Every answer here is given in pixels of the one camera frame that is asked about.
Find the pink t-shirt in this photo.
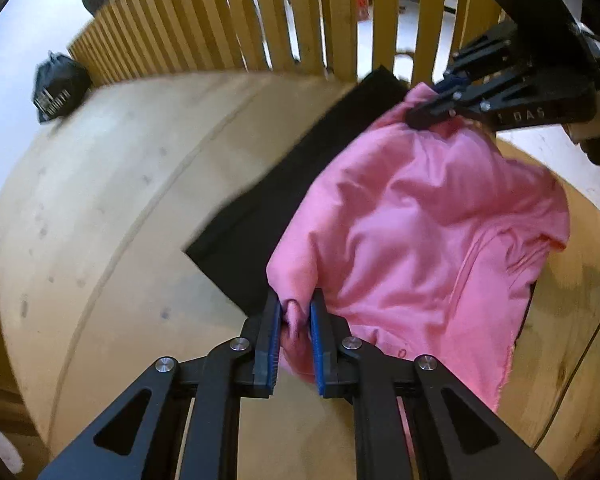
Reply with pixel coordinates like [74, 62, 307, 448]
[266, 84, 570, 408]

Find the black sports drawstring bag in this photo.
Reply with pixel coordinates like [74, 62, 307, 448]
[31, 51, 93, 124]

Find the red box on floor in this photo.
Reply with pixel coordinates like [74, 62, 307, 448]
[355, 0, 370, 22]

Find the black cable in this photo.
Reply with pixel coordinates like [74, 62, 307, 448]
[532, 89, 600, 449]

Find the folded black sport shirt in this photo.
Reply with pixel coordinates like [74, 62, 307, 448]
[185, 66, 408, 316]

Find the wooden slat fence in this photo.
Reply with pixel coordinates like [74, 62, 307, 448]
[68, 0, 504, 87]

